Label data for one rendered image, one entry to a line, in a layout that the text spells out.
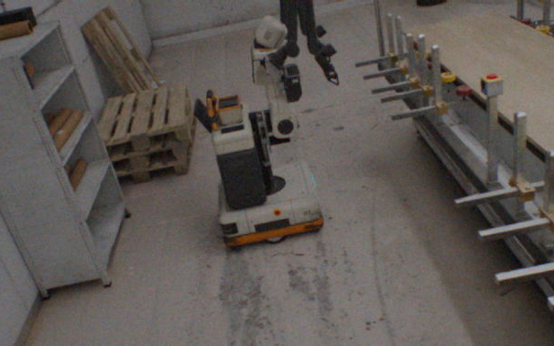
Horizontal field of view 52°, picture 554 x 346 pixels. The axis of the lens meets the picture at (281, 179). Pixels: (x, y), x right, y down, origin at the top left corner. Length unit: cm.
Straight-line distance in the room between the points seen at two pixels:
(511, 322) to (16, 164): 279
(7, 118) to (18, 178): 37
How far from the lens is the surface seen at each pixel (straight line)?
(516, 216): 257
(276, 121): 358
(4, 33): 387
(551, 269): 205
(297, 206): 364
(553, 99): 316
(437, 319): 310
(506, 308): 317
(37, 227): 375
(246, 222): 367
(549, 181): 223
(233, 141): 344
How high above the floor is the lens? 213
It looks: 28 degrees down
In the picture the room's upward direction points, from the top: 12 degrees counter-clockwise
